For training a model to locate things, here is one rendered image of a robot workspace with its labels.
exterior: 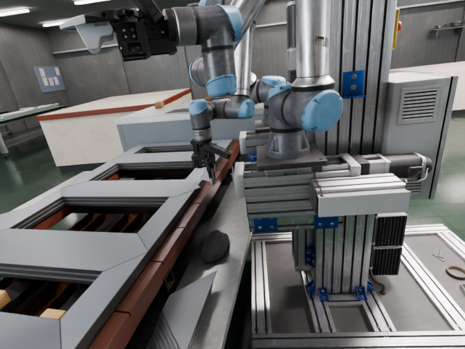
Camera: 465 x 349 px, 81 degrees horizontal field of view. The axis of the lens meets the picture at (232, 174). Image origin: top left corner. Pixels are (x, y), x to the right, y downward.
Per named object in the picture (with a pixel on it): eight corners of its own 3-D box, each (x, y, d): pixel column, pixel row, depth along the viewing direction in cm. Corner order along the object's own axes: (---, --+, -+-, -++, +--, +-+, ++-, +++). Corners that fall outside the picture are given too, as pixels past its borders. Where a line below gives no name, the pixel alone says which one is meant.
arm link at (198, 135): (212, 125, 112) (207, 130, 104) (214, 136, 113) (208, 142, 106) (195, 126, 114) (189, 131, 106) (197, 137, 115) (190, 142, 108)
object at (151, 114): (115, 124, 210) (114, 119, 208) (152, 110, 264) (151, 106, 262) (286, 112, 179) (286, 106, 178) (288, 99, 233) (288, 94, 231)
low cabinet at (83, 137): (198, 129, 642) (191, 87, 606) (170, 164, 424) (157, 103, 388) (121, 136, 662) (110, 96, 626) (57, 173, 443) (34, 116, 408)
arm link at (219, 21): (245, 43, 61) (242, -1, 58) (200, 47, 58) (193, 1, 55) (233, 46, 68) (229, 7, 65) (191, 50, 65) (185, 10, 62)
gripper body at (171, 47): (119, 55, 52) (180, 48, 56) (106, 5, 50) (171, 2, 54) (120, 62, 60) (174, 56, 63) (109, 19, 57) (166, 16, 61)
